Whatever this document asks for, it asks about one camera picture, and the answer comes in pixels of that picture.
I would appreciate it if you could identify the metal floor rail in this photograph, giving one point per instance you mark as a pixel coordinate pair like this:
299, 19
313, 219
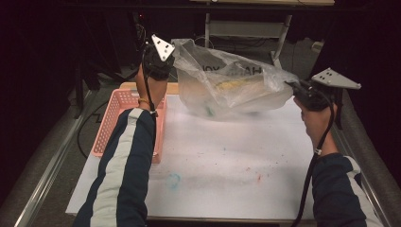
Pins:
372, 183
50, 170

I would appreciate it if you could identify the white floor box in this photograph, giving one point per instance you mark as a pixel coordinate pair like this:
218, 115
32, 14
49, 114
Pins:
317, 46

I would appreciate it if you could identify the white metal desk frame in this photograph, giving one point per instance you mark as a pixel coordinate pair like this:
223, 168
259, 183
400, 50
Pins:
246, 29

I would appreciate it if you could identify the clear plastic smiley bag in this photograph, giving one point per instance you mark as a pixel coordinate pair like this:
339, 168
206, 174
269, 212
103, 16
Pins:
227, 82

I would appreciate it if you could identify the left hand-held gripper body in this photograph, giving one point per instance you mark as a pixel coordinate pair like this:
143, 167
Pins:
157, 63

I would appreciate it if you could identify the white board mat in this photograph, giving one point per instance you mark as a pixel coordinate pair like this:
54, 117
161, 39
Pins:
227, 164

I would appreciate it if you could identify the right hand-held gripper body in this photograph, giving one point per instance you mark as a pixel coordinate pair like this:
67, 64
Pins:
327, 82

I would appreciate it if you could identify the person's left hand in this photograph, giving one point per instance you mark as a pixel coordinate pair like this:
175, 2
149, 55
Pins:
156, 91

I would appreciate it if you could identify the wooden table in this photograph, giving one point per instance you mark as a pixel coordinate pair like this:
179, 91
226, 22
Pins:
171, 87

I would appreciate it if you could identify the pink plastic basket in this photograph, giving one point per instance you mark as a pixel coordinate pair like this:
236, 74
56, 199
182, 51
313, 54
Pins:
108, 126

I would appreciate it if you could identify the person's right hand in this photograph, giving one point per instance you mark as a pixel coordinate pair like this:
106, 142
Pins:
318, 126

